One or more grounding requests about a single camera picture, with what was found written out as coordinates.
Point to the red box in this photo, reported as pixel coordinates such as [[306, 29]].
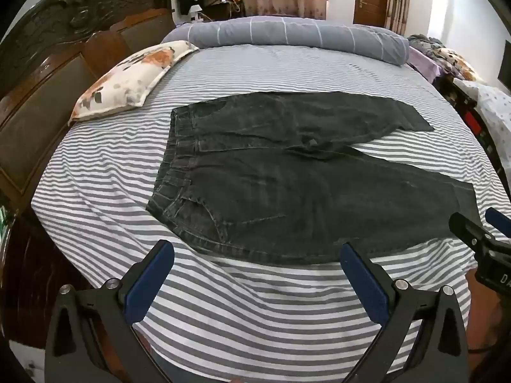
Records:
[[475, 123]]

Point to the dark grey denim pants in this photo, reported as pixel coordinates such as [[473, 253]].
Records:
[[279, 183]]

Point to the small white lamp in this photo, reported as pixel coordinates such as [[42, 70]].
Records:
[[195, 12]]

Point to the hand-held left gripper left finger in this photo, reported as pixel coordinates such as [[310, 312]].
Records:
[[153, 275]]

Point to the white dotted cloth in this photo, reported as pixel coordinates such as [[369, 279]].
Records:
[[495, 115]]

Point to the grey white striped bed sheet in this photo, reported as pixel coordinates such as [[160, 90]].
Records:
[[247, 307]]

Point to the dark wooden headboard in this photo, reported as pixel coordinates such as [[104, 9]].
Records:
[[44, 87]]

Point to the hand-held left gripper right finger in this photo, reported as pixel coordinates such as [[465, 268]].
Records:
[[361, 277]]

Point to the lavender cloth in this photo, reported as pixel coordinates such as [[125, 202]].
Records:
[[423, 64]]

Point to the wooden bed footboard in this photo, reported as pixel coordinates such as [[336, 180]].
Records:
[[487, 327]]

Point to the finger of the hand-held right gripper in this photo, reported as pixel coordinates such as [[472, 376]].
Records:
[[467, 229], [499, 225]]

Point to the black wall screen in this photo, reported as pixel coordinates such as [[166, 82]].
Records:
[[505, 68]]

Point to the narrow patterned curtain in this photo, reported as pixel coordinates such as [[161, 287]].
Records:
[[398, 0]]

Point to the rolled grey checked duvet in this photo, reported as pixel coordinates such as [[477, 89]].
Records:
[[287, 34]]

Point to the pile of clothes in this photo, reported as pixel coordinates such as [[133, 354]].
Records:
[[447, 58]]

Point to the floral pillow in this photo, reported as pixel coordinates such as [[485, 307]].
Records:
[[127, 79]]

